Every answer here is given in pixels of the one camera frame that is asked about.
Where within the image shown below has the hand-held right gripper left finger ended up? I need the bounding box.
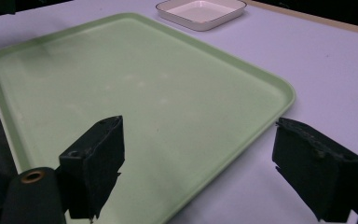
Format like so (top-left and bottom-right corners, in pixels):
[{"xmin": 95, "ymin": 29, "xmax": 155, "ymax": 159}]
[{"xmin": 58, "ymin": 115, "xmax": 126, "ymax": 220}]

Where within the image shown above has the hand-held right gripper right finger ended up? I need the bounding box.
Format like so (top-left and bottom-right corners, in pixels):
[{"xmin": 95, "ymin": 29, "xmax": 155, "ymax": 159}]
[{"xmin": 271, "ymin": 117, "xmax": 358, "ymax": 224}]

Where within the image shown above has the light green plastic tray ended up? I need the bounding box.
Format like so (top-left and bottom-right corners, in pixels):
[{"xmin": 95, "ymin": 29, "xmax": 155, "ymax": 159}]
[{"xmin": 0, "ymin": 12, "xmax": 296, "ymax": 224}]

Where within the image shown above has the white square dish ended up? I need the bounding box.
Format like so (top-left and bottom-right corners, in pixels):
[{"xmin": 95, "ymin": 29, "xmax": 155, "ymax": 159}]
[{"xmin": 155, "ymin": 0, "xmax": 248, "ymax": 32}]

